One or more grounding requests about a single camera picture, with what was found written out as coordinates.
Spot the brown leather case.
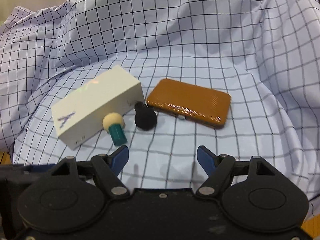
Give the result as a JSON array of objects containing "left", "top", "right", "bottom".
[{"left": 146, "top": 79, "right": 231, "bottom": 128}]

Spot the checkered lavender cloth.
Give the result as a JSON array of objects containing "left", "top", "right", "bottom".
[{"left": 1, "top": 0, "right": 319, "bottom": 199}]

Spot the black round sponge puff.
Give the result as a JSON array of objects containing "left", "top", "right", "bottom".
[{"left": 135, "top": 101, "right": 157, "bottom": 131}]

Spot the white phone box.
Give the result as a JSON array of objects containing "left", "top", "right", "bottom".
[{"left": 51, "top": 66, "right": 144, "bottom": 150}]

